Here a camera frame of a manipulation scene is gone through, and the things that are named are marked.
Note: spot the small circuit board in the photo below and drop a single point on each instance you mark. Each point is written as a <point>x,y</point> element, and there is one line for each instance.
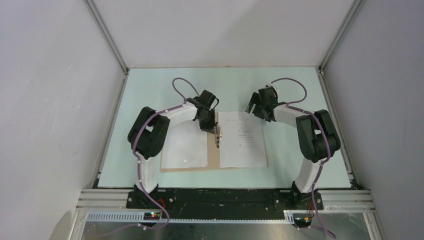
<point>152,216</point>
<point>301,223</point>

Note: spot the aluminium frame post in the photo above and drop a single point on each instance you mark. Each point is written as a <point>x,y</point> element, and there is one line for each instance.
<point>107,36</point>
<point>341,32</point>

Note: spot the white slotted cable duct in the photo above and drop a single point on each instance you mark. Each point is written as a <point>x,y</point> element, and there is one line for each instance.
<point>141,217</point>

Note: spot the right aluminium frame post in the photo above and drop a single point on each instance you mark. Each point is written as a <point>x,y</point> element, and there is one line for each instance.
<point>341,32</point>

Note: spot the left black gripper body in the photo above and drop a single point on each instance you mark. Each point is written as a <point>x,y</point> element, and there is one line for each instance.
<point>208,120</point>

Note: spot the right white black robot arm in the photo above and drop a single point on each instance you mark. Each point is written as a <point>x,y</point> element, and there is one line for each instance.
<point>317,136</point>

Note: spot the silver metal folder clip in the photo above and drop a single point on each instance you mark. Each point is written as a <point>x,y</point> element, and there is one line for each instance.
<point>218,136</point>

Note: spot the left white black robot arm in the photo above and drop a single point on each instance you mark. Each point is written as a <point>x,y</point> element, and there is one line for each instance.
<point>148,134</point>

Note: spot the white paper sheet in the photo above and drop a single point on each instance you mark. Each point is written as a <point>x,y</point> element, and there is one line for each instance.
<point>185,148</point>
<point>242,142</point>

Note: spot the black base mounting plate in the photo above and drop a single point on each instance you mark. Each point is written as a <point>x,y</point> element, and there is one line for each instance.
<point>225,204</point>

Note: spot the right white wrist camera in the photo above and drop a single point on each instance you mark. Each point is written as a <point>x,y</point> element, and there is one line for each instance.
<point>275,88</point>

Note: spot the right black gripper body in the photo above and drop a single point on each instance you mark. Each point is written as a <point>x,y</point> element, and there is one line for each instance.
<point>263,105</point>

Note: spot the left aluminium frame post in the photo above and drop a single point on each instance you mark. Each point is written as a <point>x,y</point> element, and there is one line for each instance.
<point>107,36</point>

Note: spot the left small circuit board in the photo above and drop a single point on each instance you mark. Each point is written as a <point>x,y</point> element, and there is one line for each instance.
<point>152,216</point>

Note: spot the tan cardboard folder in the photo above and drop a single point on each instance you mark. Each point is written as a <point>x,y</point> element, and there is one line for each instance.
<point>213,155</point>

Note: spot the right small circuit board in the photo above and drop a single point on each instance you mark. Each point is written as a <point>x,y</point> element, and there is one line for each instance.
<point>301,223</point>

